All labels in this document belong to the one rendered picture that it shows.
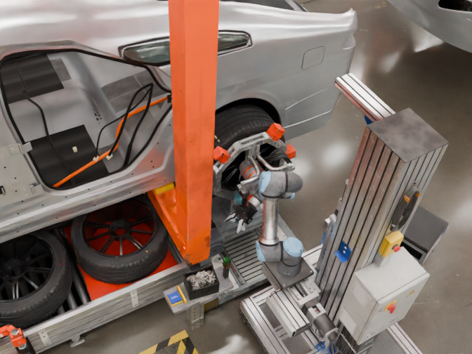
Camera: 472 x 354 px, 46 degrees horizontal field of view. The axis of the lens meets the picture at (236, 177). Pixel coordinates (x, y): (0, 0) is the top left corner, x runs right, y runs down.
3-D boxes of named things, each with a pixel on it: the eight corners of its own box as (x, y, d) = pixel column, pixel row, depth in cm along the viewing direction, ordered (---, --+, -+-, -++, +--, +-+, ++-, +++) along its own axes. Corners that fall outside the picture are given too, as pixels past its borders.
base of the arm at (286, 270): (305, 270, 327) (308, 261, 319) (285, 281, 321) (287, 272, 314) (291, 251, 335) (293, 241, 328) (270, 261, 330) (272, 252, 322)
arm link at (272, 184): (282, 265, 312) (289, 175, 293) (256, 265, 311) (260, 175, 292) (279, 255, 323) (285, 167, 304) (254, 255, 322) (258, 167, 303)
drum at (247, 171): (254, 168, 384) (256, 154, 373) (270, 189, 372) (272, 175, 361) (237, 174, 379) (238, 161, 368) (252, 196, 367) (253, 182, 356)
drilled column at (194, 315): (197, 313, 394) (197, 284, 362) (204, 325, 388) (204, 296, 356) (185, 319, 390) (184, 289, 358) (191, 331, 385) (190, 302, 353)
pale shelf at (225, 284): (221, 267, 371) (221, 265, 369) (233, 288, 361) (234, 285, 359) (162, 293, 356) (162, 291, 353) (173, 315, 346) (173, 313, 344)
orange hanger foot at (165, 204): (167, 187, 402) (166, 154, 376) (199, 240, 373) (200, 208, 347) (146, 194, 396) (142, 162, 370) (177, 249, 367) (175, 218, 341)
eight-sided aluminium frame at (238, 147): (276, 177, 406) (285, 123, 365) (280, 183, 402) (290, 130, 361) (210, 203, 387) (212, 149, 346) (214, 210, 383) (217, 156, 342)
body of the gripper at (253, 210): (247, 226, 347) (259, 211, 348) (240, 219, 341) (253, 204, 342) (240, 220, 352) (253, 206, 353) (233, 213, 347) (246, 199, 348)
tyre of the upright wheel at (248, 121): (227, 182, 426) (284, 119, 405) (243, 204, 413) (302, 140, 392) (168, 164, 375) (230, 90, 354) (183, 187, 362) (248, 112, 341)
